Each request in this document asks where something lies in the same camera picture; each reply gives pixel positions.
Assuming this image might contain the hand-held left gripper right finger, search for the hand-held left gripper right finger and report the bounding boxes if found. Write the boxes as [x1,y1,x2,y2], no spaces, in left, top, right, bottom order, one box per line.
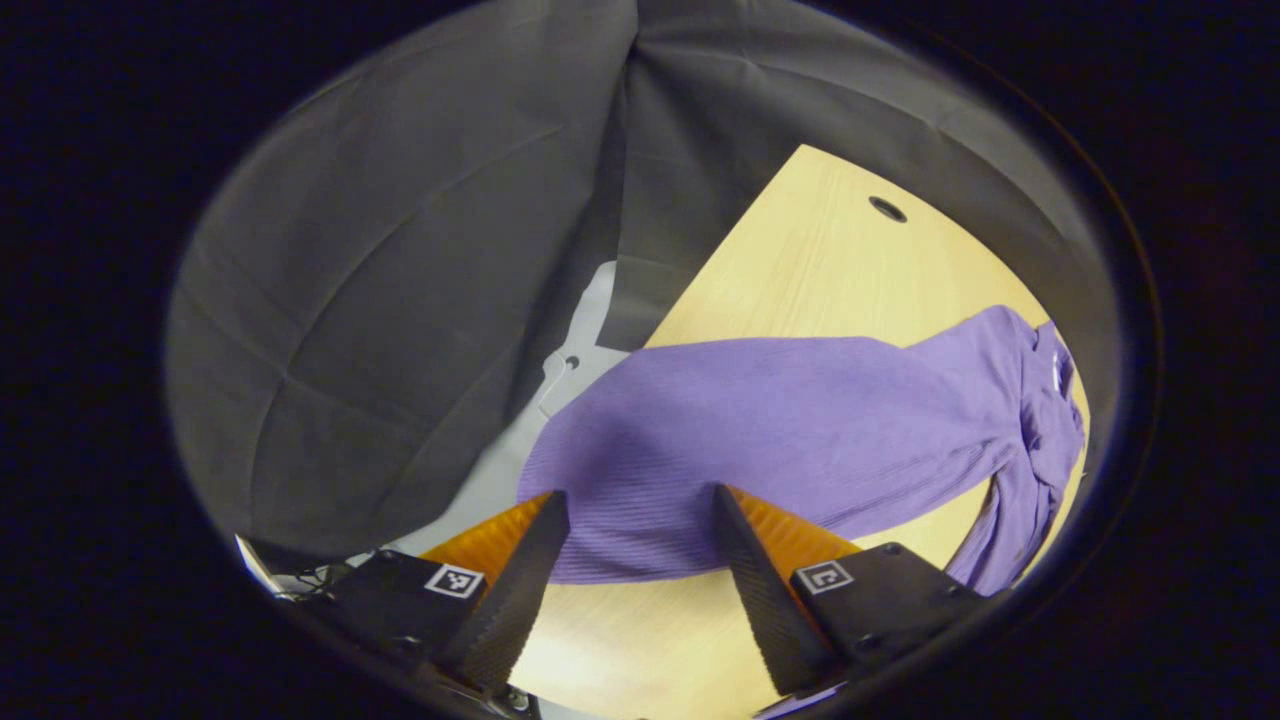
[712,484,986,696]

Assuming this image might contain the black cables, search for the black cables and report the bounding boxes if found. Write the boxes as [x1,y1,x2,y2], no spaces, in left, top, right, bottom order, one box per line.
[235,535,346,601]

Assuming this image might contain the white metal table frame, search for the white metal table frame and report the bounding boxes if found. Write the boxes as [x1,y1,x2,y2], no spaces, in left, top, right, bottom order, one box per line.
[535,262,626,421]

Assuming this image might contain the purple button shirt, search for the purple button shirt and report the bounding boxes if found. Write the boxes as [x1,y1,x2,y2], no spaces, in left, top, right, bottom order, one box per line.
[517,305,1086,598]

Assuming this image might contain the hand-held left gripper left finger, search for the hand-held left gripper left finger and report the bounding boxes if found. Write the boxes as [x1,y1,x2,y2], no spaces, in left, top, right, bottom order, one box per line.
[330,490,571,696]

